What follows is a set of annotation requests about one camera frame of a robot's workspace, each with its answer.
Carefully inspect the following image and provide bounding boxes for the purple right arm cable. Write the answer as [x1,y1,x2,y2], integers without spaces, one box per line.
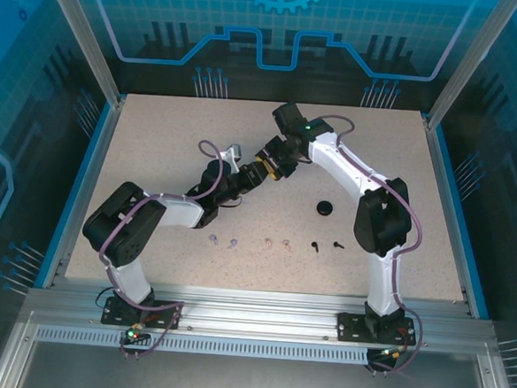
[298,112,437,380]

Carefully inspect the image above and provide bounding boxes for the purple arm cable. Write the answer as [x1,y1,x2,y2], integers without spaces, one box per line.
[298,112,437,380]
[92,132,227,366]

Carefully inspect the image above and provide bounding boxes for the aluminium frame rail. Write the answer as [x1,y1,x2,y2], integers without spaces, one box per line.
[22,273,498,357]

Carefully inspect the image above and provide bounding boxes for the aluminium side rail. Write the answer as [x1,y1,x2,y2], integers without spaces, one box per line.
[41,90,128,294]
[409,113,491,317]

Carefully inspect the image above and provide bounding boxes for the small LED circuit board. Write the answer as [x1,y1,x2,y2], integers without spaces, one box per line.
[124,324,150,346]
[370,346,408,363]

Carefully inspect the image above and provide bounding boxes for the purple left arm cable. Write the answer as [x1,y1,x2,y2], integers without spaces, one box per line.
[92,132,227,366]

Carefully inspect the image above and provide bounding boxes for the black earbud charging case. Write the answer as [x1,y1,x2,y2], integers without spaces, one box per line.
[315,198,336,218]

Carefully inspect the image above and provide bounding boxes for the aluminium frame post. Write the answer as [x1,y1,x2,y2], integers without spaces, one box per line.
[30,0,134,108]
[425,0,509,135]

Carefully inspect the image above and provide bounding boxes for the slotted grey cable duct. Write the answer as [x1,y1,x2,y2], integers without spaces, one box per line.
[34,324,372,366]

